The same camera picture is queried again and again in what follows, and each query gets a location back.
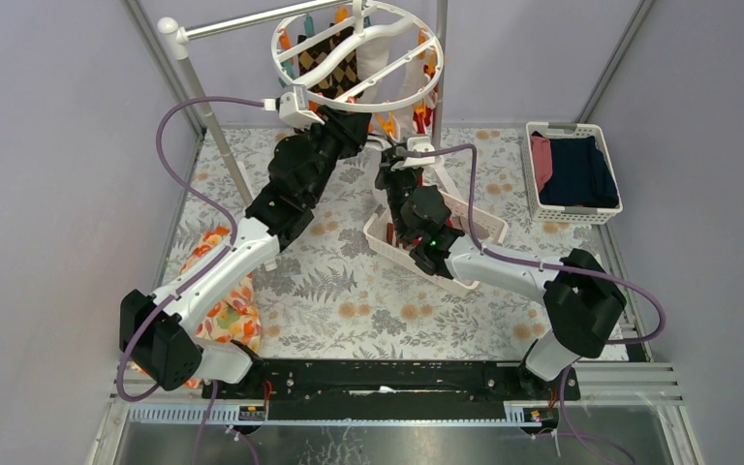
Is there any white sock basket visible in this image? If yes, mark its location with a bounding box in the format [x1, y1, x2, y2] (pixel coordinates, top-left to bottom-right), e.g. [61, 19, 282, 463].
[363, 186, 509, 295]

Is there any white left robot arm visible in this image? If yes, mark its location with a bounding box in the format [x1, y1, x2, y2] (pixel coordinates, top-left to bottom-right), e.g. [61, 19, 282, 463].
[119, 107, 371, 398]

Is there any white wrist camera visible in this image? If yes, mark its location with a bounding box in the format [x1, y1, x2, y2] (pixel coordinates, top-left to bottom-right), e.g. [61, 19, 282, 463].
[262, 87, 325, 130]
[392, 135, 444, 171]

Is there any pink folded cloth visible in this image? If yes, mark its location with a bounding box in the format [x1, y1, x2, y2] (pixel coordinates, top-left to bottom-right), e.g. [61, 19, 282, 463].
[530, 132, 553, 193]

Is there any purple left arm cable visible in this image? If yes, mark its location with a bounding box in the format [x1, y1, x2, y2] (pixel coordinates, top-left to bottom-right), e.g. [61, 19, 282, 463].
[114, 96, 267, 465]

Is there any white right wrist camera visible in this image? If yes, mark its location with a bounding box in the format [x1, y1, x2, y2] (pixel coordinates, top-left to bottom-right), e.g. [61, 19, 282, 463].
[392, 135, 444, 171]

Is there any orange floral cloth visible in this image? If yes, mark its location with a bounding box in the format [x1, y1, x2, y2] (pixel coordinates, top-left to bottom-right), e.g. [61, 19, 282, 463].
[120, 227, 263, 388]

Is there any silver drying rack frame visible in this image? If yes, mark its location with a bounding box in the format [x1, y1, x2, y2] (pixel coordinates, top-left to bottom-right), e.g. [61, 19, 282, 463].
[157, 1, 449, 202]

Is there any white basket with dark clothes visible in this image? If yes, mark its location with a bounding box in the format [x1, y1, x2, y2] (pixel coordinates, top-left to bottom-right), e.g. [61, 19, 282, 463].
[522, 121, 623, 225]

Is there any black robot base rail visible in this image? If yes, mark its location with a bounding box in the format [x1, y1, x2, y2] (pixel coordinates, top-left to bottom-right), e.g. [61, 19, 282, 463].
[202, 358, 581, 422]

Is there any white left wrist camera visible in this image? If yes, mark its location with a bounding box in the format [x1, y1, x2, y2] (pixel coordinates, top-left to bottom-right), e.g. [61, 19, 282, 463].
[262, 87, 325, 130]

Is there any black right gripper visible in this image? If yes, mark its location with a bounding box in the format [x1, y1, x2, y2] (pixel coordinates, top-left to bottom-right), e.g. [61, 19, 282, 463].
[374, 141, 420, 241]

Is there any dark navy folded cloth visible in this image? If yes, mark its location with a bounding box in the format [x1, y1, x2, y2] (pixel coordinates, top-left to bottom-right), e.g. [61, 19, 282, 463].
[539, 137, 620, 208]

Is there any brown striped sock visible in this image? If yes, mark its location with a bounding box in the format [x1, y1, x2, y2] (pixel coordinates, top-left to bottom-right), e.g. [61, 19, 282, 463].
[386, 223, 399, 247]

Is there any orange clothes clip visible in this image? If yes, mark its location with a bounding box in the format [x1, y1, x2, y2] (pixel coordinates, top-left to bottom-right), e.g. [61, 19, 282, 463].
[375, 111, 400, 140]

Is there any white round clip hanger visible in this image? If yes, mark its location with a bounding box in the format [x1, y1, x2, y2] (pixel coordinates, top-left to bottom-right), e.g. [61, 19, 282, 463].
[270, 1, 447, 113]

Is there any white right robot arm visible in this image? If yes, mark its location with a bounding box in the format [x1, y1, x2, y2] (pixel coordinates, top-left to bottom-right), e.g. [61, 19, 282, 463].
[374, 149, 627, 399]

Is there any red white hanging sock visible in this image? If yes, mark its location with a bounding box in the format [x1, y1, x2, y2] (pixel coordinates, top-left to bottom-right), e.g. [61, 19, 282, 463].
[412, 86, 438, 135]

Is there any floral patterned table mat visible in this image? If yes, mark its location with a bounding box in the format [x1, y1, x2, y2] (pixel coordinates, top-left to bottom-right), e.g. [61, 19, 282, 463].
[153, 127, 630, 362]

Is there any brown argyle sock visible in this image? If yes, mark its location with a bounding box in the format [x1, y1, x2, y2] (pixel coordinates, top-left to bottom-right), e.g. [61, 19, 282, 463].
[297, 25, 363, 101]

